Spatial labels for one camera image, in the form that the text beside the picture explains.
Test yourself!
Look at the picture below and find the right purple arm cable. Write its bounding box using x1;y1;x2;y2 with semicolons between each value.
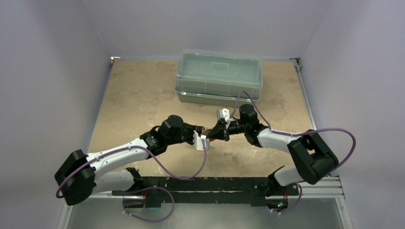
230;91;357;171

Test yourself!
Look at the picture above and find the clear lidded grey storage box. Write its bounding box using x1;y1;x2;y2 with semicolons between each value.
174;49;263;106

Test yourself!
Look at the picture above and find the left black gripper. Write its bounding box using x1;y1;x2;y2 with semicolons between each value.
166;122;202;146

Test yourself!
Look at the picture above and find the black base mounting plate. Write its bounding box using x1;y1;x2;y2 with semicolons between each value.
112;177;299;208

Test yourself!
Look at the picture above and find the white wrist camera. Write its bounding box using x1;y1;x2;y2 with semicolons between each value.
216;108;232;123
192;131;210;151

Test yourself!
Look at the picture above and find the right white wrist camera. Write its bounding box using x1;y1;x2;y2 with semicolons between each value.
216;108;232;123

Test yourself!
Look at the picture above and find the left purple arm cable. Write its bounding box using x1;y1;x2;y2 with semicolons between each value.
55;139;208;199

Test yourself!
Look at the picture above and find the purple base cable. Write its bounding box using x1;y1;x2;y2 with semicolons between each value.
269;185;304;216
122;186;176;222

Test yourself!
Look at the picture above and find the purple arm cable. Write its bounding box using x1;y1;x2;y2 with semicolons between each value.
230;91;357;171
55;139;208;199

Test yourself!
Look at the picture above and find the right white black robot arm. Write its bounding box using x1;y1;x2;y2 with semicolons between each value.
205;104;339;194

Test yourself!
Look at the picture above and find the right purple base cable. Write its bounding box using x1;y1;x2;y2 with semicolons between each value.
269;185;304;216

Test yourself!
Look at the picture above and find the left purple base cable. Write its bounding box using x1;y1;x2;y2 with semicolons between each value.
122;186;176;222

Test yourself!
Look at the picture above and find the aluminium frame rail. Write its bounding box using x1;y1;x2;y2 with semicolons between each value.
57;58;345;229

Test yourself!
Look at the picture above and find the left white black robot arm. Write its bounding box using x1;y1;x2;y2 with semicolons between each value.
54;115;210;206

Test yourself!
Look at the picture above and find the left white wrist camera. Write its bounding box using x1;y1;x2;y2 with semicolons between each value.
192;131;210;151

